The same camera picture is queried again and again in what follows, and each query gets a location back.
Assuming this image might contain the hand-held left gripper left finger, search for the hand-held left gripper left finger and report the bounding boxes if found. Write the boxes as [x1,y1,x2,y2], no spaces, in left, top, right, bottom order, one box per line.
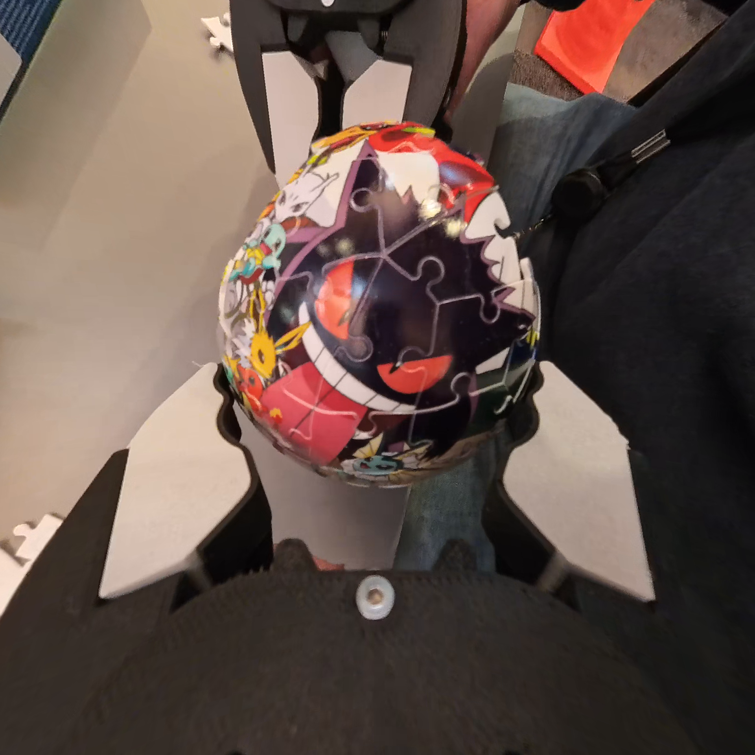
[98,361,274,599]

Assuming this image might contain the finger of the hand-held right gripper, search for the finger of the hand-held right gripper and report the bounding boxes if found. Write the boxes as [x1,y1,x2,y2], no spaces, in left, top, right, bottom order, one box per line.
[261,50,346,173]
[339,58,415,129]

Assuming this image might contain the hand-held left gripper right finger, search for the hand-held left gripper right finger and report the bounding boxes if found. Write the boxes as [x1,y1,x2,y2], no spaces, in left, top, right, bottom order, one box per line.
[481,360,657,602]

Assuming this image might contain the squarish white puzzle piece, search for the squarish white puzzle piece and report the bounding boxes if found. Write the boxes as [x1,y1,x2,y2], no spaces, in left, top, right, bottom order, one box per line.
[0,547,31,615]

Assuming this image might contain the colourful puzzle ball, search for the colourful puzzle ball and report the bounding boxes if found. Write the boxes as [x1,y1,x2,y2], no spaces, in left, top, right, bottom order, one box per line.
[217,121,542,490]

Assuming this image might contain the blue white puzzle box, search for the blue white puzzle box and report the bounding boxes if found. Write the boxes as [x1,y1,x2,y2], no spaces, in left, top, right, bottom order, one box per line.
[0,0,64,120]

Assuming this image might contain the person's right hand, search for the person's right hand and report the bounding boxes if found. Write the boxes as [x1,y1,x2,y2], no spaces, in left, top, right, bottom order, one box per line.
[441,0,527,142]

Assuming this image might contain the person's blue jeans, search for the person's blue jeans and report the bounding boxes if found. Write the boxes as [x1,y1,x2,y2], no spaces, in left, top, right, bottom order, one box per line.
[394,83,639,574]

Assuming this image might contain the person's dark shirt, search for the person's dark shirt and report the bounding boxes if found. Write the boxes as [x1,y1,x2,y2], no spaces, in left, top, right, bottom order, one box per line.
[519,0,755,650]

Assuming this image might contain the red box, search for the red box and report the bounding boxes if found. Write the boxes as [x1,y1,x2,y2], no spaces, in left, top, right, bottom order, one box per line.
[534,0,657,96]

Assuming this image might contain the black lanyard strap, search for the black lanyard strap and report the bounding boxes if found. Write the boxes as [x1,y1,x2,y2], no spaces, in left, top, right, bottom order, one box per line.
[513,106,733,238]

